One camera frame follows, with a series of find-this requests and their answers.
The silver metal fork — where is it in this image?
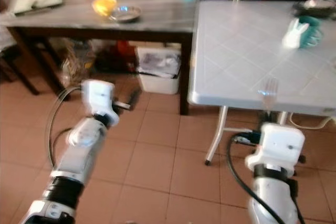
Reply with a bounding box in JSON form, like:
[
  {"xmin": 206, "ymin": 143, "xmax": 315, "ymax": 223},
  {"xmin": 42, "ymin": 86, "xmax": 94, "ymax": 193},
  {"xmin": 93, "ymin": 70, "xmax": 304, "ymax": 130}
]
[{"xmin": 261, "ymin": 77, "xmax": 280, "ymax": 112}]

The white plastic storage box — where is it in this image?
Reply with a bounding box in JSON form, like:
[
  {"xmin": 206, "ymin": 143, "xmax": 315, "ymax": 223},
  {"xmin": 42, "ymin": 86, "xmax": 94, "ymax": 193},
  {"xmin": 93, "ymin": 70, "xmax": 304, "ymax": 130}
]
[{"xmin": 135, "ymin": 46, "xmax": 182, "ymax": 95}]

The patterned plastic bag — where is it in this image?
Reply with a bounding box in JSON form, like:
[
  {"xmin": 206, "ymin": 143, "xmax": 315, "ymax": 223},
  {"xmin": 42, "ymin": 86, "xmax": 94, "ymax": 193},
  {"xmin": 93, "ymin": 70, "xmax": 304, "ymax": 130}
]
[{"xmin": 60, "ymin": 39, "xmax": 92, "ymax": 86}]

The grey plastic folding table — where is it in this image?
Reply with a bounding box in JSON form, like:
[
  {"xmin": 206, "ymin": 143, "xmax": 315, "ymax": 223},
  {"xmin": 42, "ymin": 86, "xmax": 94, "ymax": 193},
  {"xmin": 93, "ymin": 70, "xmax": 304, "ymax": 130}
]
[{"xmin": 188, "ymin": 0, "xmax": 336, "ymax": 166}]

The steel bowl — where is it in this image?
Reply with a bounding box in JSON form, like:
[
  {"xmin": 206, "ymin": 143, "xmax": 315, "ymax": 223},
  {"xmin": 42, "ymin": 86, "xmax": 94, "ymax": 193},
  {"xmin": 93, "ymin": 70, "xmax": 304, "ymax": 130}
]
[{"xmin": 109, "ymin": 5, "xmax": 142, "ymax": 23}]

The dark wooden table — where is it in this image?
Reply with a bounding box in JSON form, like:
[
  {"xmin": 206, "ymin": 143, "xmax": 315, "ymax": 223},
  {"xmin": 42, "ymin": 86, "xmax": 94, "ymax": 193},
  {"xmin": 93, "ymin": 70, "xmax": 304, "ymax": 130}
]
[{"xmin": 0, "ymin": 0, "xmax": 195, "ymax": 115}]

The green mug with white bunny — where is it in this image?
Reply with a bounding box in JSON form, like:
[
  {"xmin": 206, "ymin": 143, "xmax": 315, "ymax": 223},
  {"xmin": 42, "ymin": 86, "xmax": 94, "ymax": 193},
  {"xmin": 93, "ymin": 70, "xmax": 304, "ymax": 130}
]
[{"xmin": 282, "ymin": 16, "xmax": 323, "ymax": 50}]

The yellow bowl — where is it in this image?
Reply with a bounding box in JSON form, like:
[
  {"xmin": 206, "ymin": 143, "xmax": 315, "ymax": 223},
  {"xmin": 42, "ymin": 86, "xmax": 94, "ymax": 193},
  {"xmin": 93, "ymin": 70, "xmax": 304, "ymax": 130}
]
[{"xmin": 92, "ymin": 0, "xmax": 118, "ymax": 17}]

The black flat tray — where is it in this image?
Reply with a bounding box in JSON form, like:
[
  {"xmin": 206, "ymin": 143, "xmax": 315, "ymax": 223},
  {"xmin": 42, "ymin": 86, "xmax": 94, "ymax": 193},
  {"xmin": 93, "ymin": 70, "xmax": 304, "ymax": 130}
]
[{"xmin": 292, "ymin": 0, "xmax": 336, "ymax": 19}]

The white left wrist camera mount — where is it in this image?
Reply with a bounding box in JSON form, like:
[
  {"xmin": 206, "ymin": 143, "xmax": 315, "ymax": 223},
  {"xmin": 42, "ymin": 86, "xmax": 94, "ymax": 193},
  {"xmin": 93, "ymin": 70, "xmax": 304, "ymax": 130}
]
[{"xmin": 81, "ymin": 80, "xmax": 119, "ymax": 125}]

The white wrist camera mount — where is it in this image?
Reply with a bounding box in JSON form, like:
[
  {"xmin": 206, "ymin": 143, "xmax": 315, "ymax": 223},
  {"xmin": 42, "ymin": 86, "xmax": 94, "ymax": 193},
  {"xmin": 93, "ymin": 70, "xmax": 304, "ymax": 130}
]
[
  {"xmin": 246, "ymin": 123, "xmax": 306, "ymax": 171},
  {"xmin": 81, "ymin": 80, "xmax": 119, "ymax": 125}
]

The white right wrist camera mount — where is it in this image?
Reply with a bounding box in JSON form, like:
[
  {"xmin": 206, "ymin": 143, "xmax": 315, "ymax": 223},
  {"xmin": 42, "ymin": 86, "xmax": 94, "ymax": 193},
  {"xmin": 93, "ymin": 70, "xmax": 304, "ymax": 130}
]
[{"xmin": 246, "ymin": 123, "xmax": 306, "ymax": 171}]

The white floor cable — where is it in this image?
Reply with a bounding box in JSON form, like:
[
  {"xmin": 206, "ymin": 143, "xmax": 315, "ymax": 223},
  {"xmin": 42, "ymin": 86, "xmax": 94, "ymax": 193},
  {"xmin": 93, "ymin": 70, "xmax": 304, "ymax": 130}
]
[{"xmin": 291, "ymin": 113, "xmax": 336, "ymax": 131}]

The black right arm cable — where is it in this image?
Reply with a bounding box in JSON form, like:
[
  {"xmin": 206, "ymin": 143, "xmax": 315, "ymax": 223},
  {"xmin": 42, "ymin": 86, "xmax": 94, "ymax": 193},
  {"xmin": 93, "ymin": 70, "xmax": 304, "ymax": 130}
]
[{"xmin": 226, "ymin": 132, "xmax": 287, "ymax": 224}]

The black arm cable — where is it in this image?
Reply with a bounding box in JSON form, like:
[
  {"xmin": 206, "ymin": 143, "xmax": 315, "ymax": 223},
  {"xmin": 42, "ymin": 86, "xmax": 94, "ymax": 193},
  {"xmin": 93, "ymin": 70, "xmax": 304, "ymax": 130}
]
[
  {"xmin": 226, "ymin": 132, "xmax": 287, "ymax": 224},
  {"xmin": 45, "ymin": 85, "xmax": 85, "ymax": 167}
]

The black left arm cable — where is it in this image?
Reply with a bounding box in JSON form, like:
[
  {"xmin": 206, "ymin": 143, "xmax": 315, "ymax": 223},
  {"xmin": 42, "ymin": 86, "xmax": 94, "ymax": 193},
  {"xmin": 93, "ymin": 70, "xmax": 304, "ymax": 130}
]
[{"xmin": 45, "ymin": 85, "xmax": 85, "ymax": 167}]

